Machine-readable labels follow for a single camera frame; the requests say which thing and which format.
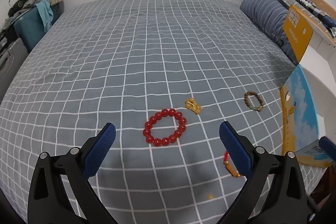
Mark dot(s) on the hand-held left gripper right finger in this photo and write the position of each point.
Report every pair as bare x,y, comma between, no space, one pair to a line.
235,150

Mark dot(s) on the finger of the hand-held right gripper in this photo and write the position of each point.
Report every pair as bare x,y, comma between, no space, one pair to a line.
328,148

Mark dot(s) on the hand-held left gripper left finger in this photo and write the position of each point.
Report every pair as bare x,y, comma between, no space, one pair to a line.
99,150

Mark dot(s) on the blue and yellow cardboard box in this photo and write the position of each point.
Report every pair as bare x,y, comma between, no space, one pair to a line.
299,108

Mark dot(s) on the small yellow bead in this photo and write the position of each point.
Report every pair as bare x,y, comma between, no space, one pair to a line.
210,196

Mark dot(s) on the yellow bead cluster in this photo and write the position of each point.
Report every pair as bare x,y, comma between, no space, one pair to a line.
190,104

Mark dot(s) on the grey checked bed sheet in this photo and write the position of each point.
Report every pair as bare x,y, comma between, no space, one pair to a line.
105,56

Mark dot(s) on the grey suitcase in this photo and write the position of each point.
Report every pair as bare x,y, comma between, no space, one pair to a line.
10,56

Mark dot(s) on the teal suitcase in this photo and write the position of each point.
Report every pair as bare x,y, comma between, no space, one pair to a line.
29,27

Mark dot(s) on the blue striped pillow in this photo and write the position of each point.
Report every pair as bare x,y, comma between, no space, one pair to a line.
265,11

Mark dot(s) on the teal cloth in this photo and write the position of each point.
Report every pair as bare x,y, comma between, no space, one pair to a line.
44,11

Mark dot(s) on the pile of dark clothes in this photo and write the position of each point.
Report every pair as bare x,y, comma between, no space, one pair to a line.
21,3

